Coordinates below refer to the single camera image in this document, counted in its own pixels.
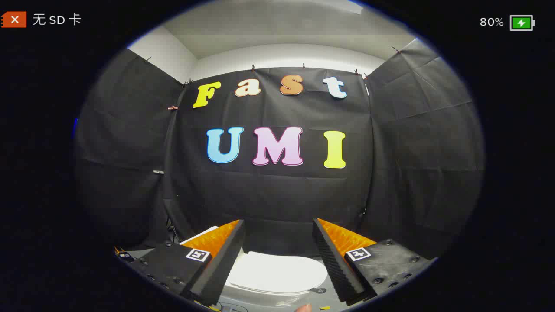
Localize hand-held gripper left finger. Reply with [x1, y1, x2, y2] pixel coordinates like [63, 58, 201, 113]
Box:
[129, 219, 247, 307]

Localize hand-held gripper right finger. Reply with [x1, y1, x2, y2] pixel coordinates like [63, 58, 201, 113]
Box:
[312, 218, 439, 305]

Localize white toilet lid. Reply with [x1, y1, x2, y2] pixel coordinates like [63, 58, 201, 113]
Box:
[225, 250, 329, 296]

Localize white toilet tank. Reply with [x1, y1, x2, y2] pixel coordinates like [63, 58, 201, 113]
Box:
[179, 225, 219, 246]

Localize grey floor mat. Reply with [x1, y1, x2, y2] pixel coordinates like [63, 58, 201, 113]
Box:
[215, 286, 347, 312]

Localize black backdrop cloth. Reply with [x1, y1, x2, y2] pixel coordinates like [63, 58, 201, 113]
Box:
[74, 39, 485, 260]

